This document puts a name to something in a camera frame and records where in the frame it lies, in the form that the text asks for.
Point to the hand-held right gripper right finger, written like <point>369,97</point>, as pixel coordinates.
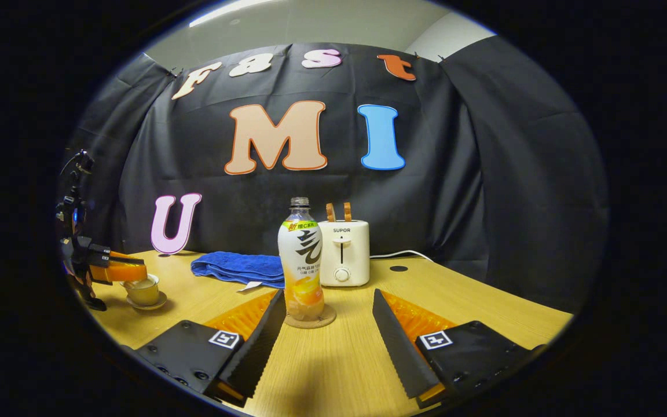
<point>397,341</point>

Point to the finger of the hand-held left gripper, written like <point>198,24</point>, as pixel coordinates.
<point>128,258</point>
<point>119,273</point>

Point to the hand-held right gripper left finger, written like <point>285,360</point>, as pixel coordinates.
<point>264,336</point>

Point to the cream teacup lid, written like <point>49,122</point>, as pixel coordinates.
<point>143,283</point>

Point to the cream ceramic teacup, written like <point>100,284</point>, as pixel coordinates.
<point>144,296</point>

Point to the white orange plastic water bottle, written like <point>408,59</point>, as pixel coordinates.
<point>301,260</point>

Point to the cream ceramic saucer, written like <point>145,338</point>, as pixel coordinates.
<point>157,304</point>

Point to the blue folded towel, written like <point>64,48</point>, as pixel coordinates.
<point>235,266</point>

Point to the white toaster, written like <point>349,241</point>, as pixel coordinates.
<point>344,252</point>

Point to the toast bread slice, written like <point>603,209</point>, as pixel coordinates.
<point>347,211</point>
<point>330,212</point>

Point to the black backdrop cloth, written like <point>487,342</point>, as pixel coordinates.
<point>455,174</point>

